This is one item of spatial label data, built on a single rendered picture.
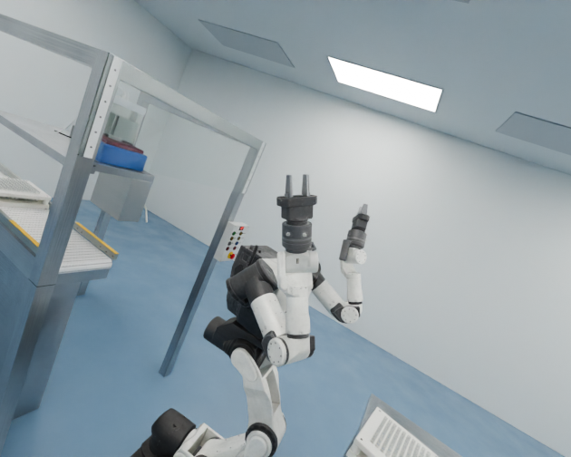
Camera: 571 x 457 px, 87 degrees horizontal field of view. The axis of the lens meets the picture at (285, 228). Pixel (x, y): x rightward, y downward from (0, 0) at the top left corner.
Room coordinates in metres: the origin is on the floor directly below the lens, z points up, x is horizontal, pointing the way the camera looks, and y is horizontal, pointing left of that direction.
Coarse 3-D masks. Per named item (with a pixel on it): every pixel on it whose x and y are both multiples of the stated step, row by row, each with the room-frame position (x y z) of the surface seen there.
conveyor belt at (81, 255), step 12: (12, 216) 1.31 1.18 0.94; (24, 216) 1.36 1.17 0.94; (36, 216) 1.41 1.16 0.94; (24, 228) 1.25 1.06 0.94; (36, 228) 1.29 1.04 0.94; (36, 240) 1.20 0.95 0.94; (72, 240) 1.33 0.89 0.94; (84, 240) 1.38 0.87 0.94; (72, 252) 1.23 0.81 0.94; (84, 252) 1.28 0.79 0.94; (96, 252) 1.32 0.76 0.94; (72, 264) 1.15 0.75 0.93; (84, 264) 1.20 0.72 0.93; (96, 264) 1.24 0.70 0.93; (108, 264) 1.29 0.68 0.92
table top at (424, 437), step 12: (372, 396) 1.23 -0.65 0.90; (372, 408) 1.15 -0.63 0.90; (384, 408) 1.18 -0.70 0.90; (396, 420) 1.14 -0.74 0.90; (408, 420) 1.18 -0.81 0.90; (420, 432) 1.13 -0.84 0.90; (432, 444) 1.09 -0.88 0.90; (444, 444) 1.12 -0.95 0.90; (444, 456) 1.05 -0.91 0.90; (456, 456) 1.08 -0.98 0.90
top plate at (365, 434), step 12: (372, 420) 0.97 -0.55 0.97; (360, 432) 0.89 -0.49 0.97; (372, 432) 0.91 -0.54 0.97; (408, 432) 0.99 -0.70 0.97; (360, 444) 0.84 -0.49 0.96; (372, 444) 0.86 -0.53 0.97; (408, 444) 0.93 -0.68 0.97; (372, 456) 0.82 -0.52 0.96; (384, 456) 0.83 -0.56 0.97; (396, 456) 0.85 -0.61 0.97; (432, 456) 0.92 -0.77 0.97
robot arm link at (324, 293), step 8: (320, 288) 1.35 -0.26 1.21; (328, 288) 1.35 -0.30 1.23; (320, 296) 1.34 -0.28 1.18; (328, 296) 1.34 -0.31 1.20; (336, 296) 1.35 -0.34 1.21; (328, 304) 1.33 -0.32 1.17; (336, 304) 1.33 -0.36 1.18; (336, 312) 1.30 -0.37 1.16; (344, 312) 1.30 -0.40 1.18; (352, 312) 1.29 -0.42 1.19; (344, 320) 1.29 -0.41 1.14; (352, 320) 1.29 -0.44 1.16
